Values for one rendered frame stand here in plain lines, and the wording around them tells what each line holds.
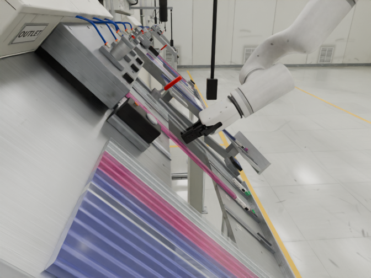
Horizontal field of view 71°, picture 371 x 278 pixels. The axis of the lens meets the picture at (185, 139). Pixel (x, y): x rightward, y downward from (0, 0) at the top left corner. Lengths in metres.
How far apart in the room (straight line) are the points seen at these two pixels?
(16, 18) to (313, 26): 0.59
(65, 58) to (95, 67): 0.04
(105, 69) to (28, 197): 0.25
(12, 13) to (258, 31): 8.44
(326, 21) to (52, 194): 0.65
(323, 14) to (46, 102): 0.60
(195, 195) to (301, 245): 0.88
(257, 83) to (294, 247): 1.30
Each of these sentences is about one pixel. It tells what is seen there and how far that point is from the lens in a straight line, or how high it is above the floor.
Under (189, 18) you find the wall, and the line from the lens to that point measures 8.23.
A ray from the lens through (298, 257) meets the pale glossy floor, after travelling 1.80.
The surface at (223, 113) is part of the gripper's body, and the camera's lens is 0.70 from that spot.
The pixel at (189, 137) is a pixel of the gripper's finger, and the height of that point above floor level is 0.95.
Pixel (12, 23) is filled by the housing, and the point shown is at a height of 1.25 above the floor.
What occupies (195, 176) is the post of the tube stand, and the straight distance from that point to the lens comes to 1.17.
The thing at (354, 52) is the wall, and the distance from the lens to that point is 10.17.
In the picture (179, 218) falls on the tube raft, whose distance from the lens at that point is 0.37.
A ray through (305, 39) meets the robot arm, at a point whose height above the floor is 1.21.
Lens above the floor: 1.25
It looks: 24 degrees down
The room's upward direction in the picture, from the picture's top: straight up
